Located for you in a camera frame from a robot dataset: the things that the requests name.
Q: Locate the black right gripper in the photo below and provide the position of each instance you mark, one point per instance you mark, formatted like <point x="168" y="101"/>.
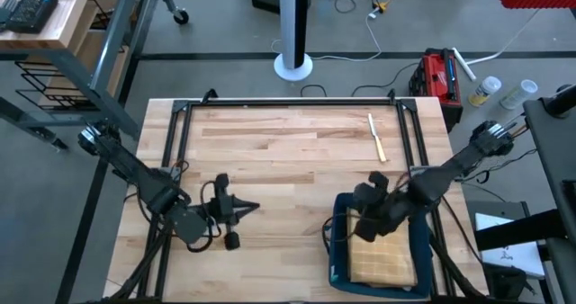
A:
<point x="382" y="214"/>

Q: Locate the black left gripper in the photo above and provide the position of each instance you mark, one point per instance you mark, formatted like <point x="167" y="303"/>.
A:
<point x="222" y="205"/>

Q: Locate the yellow plaid towel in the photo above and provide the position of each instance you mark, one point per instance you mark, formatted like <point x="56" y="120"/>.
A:
<point x="382" y="259"/>

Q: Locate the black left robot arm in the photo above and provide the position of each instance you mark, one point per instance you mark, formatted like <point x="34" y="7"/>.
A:
<point x="148" y="187"/>

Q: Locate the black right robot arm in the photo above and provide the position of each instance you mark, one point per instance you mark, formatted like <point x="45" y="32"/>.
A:
<point x="454" y="169"/>

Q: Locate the navy blue fabric bin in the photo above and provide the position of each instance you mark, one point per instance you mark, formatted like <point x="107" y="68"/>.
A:
<point x="337" y="250"/>

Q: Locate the thin wooden stick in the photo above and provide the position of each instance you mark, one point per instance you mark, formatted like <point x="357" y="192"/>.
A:
<point x="377" y="137"/>

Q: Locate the black flat beam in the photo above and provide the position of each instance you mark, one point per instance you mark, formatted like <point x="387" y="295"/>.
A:
<point x="517" y="232"/>

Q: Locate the white board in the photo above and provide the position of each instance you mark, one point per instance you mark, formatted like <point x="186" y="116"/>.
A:
<point x="517" y="261"/>

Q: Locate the black bag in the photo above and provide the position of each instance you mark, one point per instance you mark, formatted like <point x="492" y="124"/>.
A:
<point x="508" y="283"/>

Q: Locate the red tool case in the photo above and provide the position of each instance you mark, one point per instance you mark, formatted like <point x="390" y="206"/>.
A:
<point x="438" y="77"/>

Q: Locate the white and black tower fan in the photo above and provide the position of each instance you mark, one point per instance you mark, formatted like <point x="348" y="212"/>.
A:
<point x="293" y="68"/>

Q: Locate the white canister yellow label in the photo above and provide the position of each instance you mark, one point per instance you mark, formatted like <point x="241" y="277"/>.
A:
<point x="486" y="90"/>

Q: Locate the white plastic tube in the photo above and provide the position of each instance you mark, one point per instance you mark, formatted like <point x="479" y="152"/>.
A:
<point x="464" y="65"/>

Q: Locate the grey side desk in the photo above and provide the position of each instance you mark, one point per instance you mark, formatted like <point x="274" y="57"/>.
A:
<point x="553" y="160"/>

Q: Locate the black caster wheel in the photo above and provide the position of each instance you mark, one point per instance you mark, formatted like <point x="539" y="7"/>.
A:
<point x="181" y="16"/>

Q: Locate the yellow power plug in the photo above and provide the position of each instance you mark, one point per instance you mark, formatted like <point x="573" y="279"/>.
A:
<point x="382" y="6"/>

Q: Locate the black electronic device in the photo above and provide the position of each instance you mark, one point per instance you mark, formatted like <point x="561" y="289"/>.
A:
<point x="32" y="11"/>

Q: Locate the dark grey flat device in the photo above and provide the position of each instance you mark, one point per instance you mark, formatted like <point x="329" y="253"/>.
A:
<point x="8" y="9"/>

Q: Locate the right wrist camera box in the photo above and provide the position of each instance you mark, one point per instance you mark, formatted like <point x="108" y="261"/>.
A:
<point x="379" y="181"/>

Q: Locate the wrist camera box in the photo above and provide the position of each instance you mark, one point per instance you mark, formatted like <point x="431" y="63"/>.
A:
<point x="231" y="241"/>
<point x="379" y="181"/>

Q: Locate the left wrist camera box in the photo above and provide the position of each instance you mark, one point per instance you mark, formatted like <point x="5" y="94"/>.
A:
<point x="231" y="241"/>

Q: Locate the black aluminium table frame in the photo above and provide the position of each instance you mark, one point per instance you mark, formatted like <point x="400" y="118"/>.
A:
<point x="292" y="103"/>

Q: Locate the wooden workbench grey steel frame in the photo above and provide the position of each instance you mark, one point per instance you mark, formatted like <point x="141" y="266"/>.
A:
<point x="67" y="25"/>

